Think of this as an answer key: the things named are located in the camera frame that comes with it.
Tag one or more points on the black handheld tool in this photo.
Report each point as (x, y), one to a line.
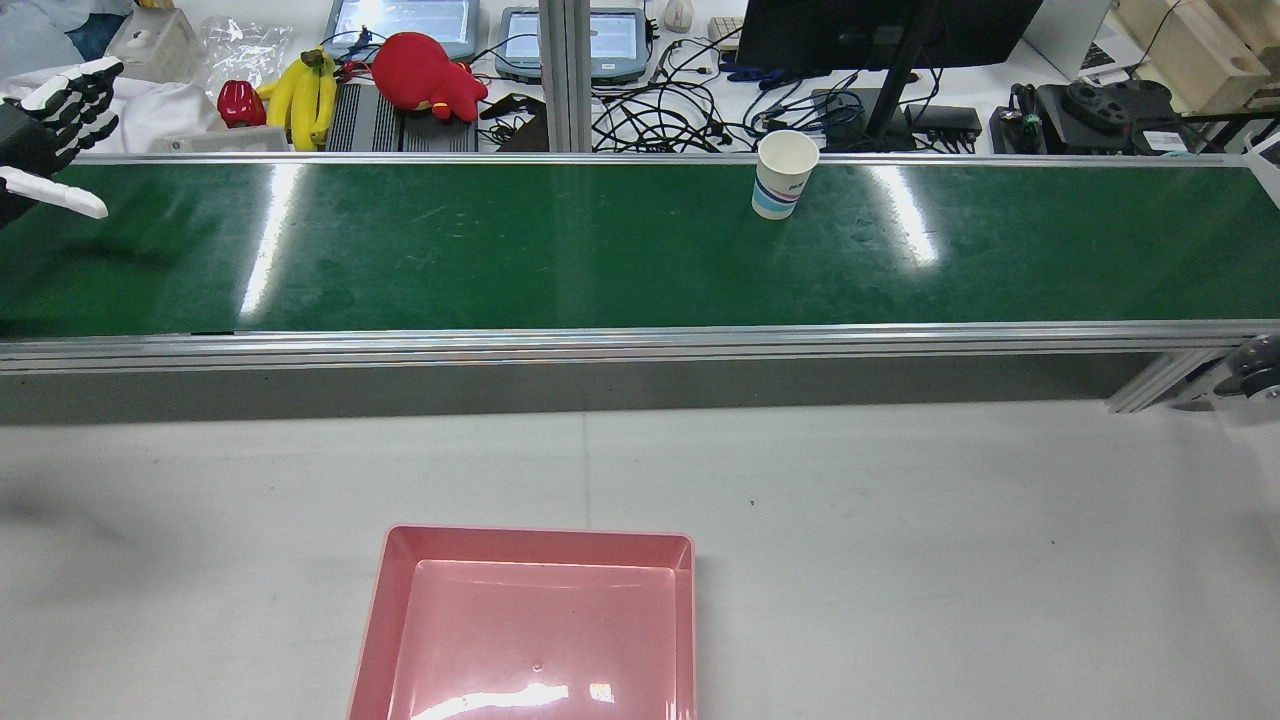
(515, 112)

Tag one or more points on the black ribbed metal box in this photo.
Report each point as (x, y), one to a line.
(380, 125)

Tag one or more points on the white paper cup blue stripes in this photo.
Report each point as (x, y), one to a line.
(785, 175)

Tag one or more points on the white plastic box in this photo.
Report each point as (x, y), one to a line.
(155, 45)

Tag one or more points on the yellow banana bunch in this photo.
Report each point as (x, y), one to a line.
(305, 100)

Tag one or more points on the black power hub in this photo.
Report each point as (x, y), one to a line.
(945, 122)

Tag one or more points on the red plush toy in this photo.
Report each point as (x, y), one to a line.
(420, 72)

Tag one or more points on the wooden box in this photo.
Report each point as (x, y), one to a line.
(1200, 50)

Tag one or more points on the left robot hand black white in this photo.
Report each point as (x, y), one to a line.
(28, 135)

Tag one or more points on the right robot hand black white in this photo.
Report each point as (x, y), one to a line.
(1255, 360)

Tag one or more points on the aluminium conveyor leg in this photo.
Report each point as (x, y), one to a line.
(1160, 380)

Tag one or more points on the clear plastic bag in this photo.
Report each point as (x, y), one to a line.
(245, 50)

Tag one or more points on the black robot flange part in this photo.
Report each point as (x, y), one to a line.
(1090, 115)

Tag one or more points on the aluminium profile post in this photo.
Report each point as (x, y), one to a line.
(565, 70)

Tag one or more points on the silver laptop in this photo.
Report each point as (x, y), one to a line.
(1065, 35)

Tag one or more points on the blue cloth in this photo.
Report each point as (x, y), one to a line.
(50, 35)

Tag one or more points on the green belt conveyor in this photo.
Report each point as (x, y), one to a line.
(600, 250)

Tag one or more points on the grey teach pendant tablet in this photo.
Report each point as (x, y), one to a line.
(575, 45)
(400, 25)

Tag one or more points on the white computer mouse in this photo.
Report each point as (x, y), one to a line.
(678, 14)

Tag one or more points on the black computer monitor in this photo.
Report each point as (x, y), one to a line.
(880, 30)

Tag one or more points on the beige keypad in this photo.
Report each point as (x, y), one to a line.
(725, 32)

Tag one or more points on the red toy pepper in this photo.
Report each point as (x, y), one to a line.
(240, 105)

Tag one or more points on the pink plastic basket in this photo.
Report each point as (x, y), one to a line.
(530, 640)

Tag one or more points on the white cloth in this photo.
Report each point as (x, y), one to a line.
(165, 110)

